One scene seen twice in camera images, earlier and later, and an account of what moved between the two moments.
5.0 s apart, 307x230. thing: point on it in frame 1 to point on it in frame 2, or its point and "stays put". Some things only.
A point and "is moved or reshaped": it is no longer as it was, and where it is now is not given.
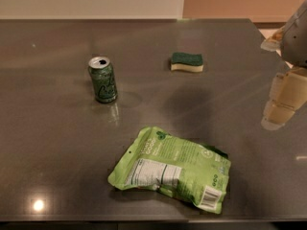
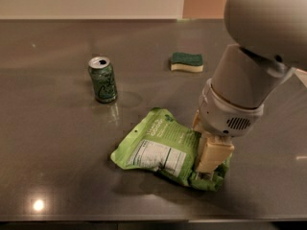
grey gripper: (295, 42) to (224, 116)
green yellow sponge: (193, 62) stays put
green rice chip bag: (196, 172) is moved or reshaped
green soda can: (104, 79) stays put
